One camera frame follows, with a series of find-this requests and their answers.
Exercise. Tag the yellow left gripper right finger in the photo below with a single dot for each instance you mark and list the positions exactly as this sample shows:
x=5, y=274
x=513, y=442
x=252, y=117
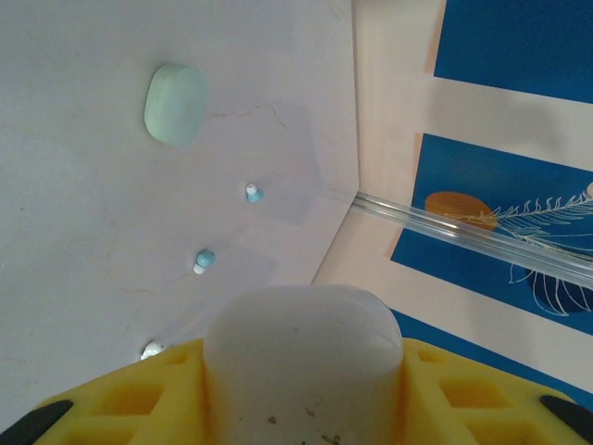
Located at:
x=472, y=408

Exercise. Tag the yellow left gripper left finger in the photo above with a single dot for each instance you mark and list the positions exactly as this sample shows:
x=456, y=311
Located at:
x=139, y=408

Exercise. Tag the white earbud charging case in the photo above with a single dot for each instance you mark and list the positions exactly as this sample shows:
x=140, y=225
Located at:
x=301, y=361

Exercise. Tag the mint green earbud charging case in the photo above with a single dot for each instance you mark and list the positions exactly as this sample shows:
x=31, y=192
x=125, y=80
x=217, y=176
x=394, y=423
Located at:
x=173, y=106

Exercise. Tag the aluminium frame post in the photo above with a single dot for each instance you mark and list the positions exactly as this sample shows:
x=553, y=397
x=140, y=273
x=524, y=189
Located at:
x=463, y=232

